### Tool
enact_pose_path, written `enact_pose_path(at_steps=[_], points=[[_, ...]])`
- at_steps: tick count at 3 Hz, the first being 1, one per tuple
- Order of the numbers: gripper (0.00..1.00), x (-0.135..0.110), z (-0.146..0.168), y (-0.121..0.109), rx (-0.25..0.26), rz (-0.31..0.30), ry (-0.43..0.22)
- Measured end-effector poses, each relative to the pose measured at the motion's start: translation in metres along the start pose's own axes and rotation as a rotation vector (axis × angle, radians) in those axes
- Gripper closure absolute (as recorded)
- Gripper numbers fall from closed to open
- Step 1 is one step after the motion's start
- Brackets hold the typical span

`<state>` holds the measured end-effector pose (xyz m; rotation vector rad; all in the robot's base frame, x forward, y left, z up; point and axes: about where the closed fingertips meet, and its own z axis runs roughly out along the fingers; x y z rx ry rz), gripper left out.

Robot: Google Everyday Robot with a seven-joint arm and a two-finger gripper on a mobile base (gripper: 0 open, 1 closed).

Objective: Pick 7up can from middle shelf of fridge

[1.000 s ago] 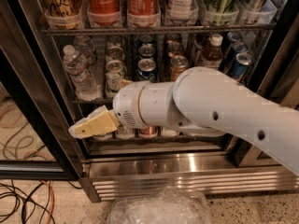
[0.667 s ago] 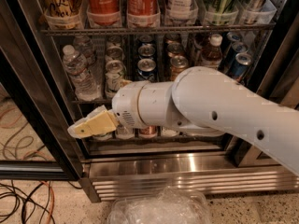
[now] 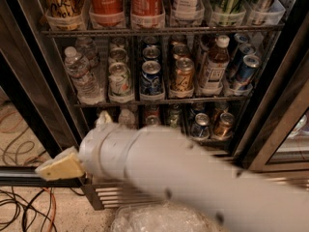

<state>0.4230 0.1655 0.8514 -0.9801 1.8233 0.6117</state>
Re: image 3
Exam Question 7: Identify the orange floor cable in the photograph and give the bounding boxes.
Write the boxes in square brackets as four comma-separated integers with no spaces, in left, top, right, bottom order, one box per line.
[42,187,58,232]

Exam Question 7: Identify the open fridge glass door left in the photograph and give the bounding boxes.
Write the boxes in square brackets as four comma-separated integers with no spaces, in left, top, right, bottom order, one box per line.
[0,0,89,188]

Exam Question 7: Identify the black floor cables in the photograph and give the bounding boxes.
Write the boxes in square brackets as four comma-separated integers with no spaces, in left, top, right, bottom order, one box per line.
[0,187,85,232]

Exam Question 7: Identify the orange lacroix can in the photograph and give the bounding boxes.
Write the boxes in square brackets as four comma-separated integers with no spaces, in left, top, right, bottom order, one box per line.
[172,44,191,60]
[172,57,195,92]

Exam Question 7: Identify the yellow lacroix can top shelf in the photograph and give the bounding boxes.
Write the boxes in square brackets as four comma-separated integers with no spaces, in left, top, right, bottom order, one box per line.
[40,0,87,19]

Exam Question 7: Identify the bottom shelf blue can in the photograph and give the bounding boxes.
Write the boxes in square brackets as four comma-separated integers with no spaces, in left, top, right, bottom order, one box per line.
[190,113,210,138]

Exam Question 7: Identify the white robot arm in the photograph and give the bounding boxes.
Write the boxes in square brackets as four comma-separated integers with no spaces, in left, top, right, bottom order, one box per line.
[36,123,309,232]

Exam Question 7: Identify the bottom shelf red can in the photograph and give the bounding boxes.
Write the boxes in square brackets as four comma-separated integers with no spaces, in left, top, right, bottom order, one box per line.
[145,115,160,126]

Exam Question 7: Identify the clear water bottle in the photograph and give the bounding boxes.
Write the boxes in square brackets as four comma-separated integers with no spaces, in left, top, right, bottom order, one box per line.
[65,46,103,104]
[75,37,99,68]

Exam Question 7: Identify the clear plastic bag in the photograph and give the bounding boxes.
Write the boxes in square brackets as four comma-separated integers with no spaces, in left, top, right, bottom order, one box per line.
[110,202,224,232]

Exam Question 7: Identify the fridge glass door right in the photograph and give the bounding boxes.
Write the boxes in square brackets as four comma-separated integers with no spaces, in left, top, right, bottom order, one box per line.
[242,14,309,172]

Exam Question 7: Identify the rear clear water bottle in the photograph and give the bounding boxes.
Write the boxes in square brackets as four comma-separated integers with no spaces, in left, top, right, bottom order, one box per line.
[75,37,99,68]

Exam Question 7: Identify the amber tea bottle white cap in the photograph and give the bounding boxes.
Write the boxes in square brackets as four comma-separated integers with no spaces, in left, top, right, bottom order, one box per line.
[198,35,230,89]

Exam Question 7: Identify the red coca-cola can left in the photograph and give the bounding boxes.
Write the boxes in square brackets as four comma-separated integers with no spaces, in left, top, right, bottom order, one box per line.
[91,0,123,26]

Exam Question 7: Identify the blue red bull can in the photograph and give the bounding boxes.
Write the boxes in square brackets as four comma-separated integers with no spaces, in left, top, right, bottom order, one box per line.
[232,54,262,91]
[227,43,256,79]

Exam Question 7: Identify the green white 7up can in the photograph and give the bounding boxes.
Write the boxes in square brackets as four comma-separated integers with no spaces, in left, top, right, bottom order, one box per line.
[108,62,131,96]

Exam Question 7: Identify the bottom shelf orange can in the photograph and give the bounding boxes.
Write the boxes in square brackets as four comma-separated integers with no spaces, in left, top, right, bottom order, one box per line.
[212,112,235,137]

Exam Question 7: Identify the front clear water bottle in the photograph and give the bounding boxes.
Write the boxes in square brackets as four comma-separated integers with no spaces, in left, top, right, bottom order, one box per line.
[65,46,103,104]

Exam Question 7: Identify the bottom shelf green can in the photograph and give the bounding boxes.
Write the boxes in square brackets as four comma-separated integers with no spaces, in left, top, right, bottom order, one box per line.
[167,103,183,129]

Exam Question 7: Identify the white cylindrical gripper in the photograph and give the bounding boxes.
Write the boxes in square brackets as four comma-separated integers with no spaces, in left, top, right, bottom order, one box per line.
[35,110,141,181]

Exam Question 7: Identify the blue pepsi can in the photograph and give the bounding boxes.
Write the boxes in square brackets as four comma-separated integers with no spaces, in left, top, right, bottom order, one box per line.
[141,61,162,96]
[142,46,161,62]

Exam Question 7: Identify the front orange lacroix can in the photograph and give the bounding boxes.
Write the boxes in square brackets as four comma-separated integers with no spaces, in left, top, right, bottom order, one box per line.
[172,57,195,92]

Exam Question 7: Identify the front blue pepsi can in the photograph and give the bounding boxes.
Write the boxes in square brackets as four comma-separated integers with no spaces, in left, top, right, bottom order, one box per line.
[141,61,162,96]

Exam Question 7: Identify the front blue red bull can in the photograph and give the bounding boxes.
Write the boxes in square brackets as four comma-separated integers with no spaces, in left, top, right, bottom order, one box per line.
[232,54,262,91]

